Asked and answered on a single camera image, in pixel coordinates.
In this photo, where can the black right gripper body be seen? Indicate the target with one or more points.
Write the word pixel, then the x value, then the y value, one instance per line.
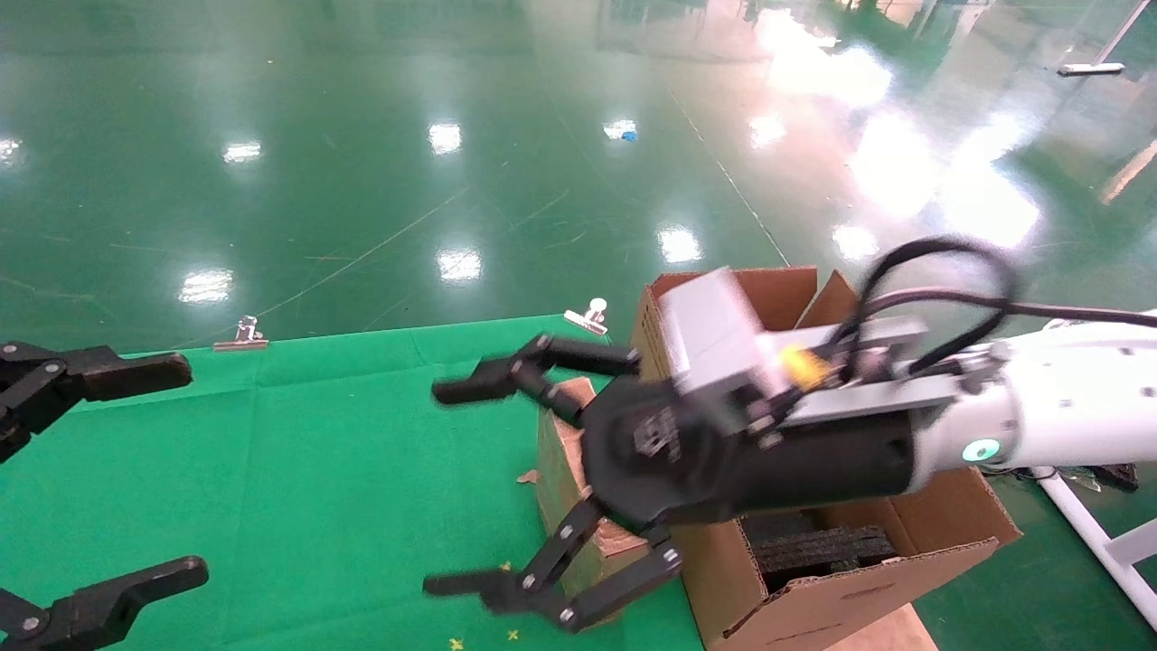
pixel 813 470

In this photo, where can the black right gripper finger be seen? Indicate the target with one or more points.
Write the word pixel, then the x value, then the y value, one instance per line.
pixel 533 592
pixel 542 362

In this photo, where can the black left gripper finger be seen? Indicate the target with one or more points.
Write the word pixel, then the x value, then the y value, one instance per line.
pixel 90 610
pixel 108 372

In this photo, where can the small brown cardboard box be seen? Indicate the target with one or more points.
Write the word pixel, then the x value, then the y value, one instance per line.
pixel 560 470

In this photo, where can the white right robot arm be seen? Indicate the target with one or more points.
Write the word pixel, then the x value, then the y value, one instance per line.
pixel 1067 398

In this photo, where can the small cardboard scrap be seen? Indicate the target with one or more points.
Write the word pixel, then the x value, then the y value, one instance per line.
pixel 527 476

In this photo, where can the large open brown carton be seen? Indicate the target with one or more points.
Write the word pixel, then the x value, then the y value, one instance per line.
pixel 813 615

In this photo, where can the silver binder clip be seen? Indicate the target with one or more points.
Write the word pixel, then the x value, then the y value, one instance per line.
pixel 242 336
pixel 587 317

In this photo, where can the black foam strip insert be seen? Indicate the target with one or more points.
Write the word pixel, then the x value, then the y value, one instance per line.
pixel 813 547

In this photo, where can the green table cloth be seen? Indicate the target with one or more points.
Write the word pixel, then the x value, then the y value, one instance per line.
pixel 316 470

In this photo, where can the white floor bar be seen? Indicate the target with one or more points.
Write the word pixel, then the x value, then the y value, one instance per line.
pixel 1089 69

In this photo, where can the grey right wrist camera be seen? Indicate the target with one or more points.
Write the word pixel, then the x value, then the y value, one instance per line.
pixel 714 334

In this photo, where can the white table leg frame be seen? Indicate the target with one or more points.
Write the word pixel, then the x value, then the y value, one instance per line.
pixel 1085 524

